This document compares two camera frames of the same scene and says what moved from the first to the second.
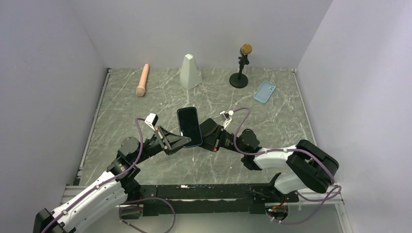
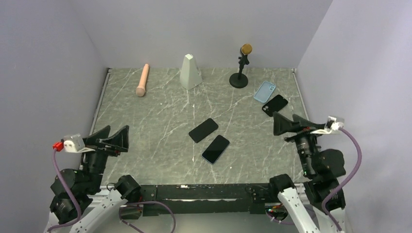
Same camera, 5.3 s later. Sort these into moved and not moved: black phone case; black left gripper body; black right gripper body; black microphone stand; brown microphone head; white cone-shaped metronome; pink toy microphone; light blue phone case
Moved: black right gripper body; black left gripper body; black phone case
Not moved: black microphone stand; pink toy microphone; white cone-shaped metronome; light blue phone case; brown microphone head
